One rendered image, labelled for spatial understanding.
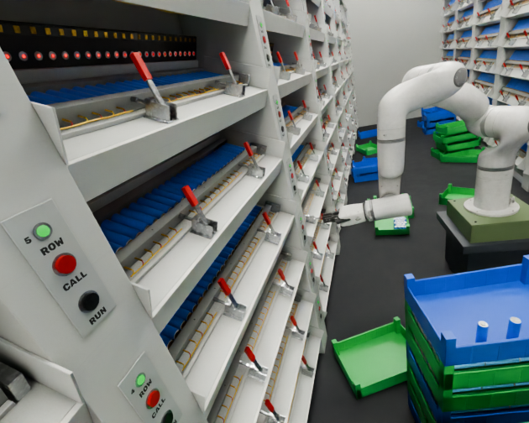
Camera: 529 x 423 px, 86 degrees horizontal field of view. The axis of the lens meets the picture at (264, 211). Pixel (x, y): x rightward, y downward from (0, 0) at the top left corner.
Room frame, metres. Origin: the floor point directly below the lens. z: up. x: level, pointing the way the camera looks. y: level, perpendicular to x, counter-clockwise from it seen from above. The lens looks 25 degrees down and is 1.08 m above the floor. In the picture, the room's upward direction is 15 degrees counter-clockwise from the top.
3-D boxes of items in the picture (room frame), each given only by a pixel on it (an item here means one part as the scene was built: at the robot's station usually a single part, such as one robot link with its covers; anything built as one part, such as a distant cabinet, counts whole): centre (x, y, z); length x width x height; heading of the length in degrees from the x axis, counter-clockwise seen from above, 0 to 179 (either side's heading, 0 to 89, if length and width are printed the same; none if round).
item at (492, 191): (1.02, -0.96, 0.46); 0.19 x 0.19 x 0.18
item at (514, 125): (1.00, -0.97, 0.67); 0.19 x 0.12 x 0.24; 10
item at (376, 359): (0.72, -0.29, 0.04); 0.30 x 0.20 x 0.08; 96
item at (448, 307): (0.44, -0.44, 0.52); 0.30 x 0.20 x 0.08; 82
